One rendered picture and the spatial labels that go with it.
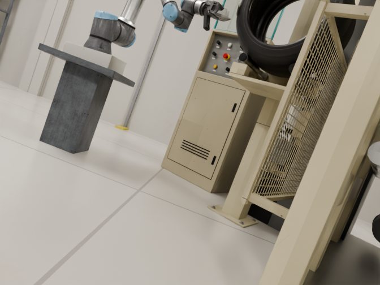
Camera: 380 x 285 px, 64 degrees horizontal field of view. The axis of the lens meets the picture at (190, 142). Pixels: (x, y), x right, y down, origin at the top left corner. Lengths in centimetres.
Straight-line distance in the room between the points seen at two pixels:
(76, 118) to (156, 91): 251
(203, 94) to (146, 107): 205
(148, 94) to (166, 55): 62
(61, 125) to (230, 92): 127
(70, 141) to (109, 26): 80
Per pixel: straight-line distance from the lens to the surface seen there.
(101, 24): 221
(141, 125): 452
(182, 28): 208
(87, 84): 211
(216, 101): 249
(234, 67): 169
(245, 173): 194
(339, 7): 110
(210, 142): 244
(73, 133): 214
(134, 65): 462
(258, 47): 165
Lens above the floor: 50
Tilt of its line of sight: 5 degrees down
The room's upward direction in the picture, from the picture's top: 21 degrees clockwise
